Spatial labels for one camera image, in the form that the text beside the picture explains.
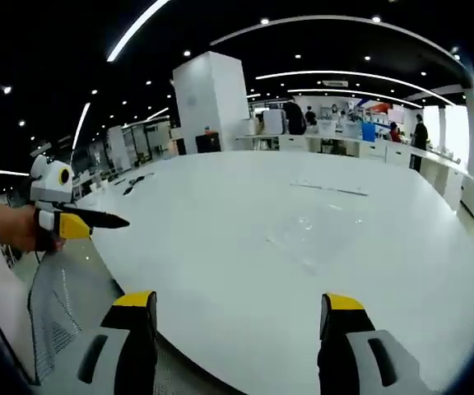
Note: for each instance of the transparent food packaging bag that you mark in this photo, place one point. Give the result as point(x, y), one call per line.
point(329, 188)
point(311, 240)

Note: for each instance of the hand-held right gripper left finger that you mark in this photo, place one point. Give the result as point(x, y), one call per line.
point(113, 362)

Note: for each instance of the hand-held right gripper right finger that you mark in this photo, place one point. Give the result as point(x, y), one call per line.
point(344, 354)

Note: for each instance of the grey mesh chair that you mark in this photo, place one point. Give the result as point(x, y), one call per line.
point(56, 312)

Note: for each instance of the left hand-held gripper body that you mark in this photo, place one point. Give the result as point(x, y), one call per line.
point(49, 183)

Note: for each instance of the small black device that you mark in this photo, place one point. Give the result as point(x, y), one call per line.
point(129, 190)

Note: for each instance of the white square pillar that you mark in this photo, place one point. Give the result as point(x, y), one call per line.
point(210, 103)

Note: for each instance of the long white counter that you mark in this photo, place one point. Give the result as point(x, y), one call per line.
point(434, 168)

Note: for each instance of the blue board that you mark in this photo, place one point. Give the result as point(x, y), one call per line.
point(368, 131)

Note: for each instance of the black box-shaped machine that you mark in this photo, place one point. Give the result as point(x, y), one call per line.
point(208, 143)

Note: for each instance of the ceiling air conditioner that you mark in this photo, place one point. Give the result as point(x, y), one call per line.
point(335, 83)

